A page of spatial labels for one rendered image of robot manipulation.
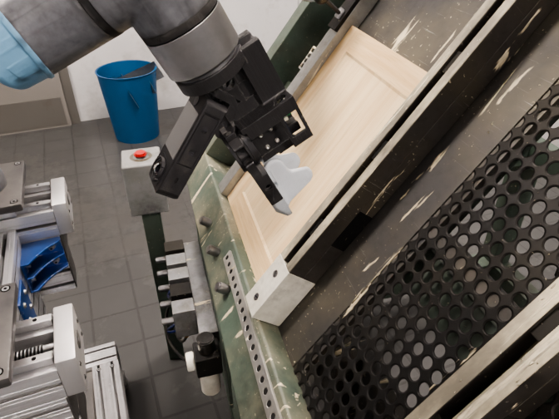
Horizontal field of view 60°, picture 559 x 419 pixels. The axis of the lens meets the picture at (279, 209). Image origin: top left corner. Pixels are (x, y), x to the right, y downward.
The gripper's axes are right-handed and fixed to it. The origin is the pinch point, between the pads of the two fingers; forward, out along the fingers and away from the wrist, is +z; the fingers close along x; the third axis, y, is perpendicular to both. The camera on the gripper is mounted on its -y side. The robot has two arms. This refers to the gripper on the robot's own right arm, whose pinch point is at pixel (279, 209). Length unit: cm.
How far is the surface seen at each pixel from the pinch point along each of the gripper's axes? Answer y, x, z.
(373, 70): 34, 45, 20
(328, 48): 34, 66, 20
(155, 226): -37, 92, 52
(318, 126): 19, 50, 28
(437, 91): 32.4, 16.6, 12.1
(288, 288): -7.0, 18.6, 33.4
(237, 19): 63, 357, 104
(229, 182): -7, 69, 39
